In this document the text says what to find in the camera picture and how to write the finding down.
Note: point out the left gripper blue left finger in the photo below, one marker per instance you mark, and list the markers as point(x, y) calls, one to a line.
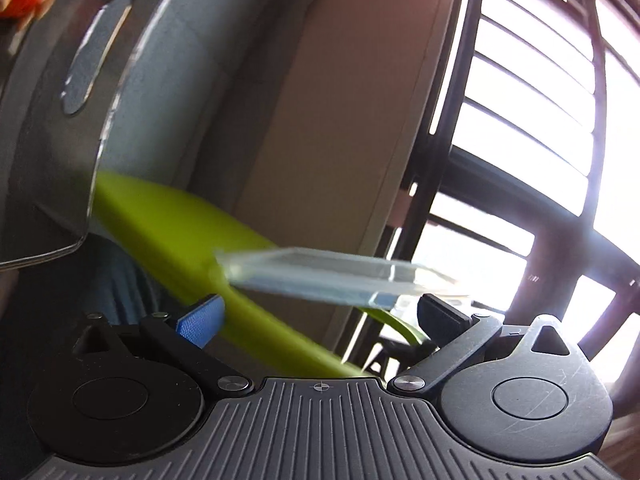
point(179, 339)

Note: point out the green lid with clear window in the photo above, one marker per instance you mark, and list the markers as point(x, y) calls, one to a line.
point(194, 249)

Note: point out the person's legs in jeans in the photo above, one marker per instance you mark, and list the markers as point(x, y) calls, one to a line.
point(118, 288)

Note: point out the grey plush mat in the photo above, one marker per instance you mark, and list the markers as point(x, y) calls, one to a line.
point(188, 59)

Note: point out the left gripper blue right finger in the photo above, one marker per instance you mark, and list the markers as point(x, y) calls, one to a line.
point(459, 339)

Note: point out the window frame with blinds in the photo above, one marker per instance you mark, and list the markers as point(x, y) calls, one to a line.
point(522, 183)

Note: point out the smoky transparent storage bin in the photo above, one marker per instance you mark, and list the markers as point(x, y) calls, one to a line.
point(60, 81)

